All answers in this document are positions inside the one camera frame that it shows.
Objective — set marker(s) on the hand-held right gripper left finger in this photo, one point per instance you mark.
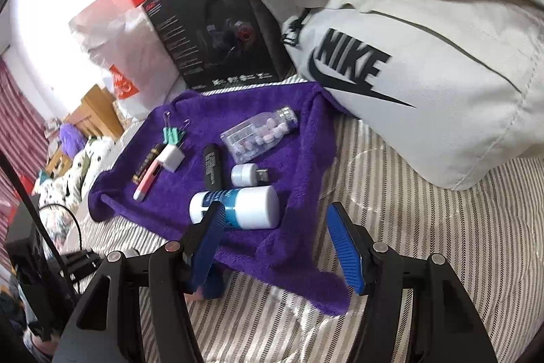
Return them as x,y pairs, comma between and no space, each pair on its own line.
210,244

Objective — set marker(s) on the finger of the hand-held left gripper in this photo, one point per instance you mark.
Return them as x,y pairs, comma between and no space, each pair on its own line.
80,263

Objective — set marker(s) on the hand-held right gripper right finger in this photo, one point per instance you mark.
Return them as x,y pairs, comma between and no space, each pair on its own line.
348,250

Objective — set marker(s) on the white and blue bottle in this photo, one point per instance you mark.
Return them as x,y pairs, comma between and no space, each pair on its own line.
255,205

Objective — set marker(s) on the pink and white tube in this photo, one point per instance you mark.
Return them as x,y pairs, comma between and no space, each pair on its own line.
146,182

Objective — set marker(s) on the white charger adapter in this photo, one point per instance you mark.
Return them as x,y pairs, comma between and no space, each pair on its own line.
171,159

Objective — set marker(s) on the pink and blue bottle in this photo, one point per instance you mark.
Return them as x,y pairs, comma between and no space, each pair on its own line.
212,286

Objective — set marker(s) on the purple towel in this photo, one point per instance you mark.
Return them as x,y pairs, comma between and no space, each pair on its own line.
276,256

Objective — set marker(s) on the striped bed cover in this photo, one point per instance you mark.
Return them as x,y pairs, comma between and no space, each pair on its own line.
425,244

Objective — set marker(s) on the floral printed bedding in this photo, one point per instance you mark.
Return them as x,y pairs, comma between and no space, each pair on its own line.
91,159

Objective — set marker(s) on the purple plush toy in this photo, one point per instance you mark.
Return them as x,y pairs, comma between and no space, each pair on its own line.
71,139

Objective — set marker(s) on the green binder clip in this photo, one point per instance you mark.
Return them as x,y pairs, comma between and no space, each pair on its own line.
174,135

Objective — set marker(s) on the red striped curtain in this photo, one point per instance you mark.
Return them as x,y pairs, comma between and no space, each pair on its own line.
17,120

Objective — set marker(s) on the clear pill bottle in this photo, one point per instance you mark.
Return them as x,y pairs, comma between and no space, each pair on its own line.
259,133

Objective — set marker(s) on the white shopping bag orange logo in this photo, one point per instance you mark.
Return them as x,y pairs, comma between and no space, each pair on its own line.
127,44

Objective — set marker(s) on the grey sports bag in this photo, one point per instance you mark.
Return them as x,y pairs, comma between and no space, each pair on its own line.
425,48

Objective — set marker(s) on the black headset box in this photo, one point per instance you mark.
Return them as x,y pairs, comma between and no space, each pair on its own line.
199,27

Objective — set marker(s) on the wooden bed frame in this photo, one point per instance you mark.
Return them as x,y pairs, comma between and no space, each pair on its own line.
95,116

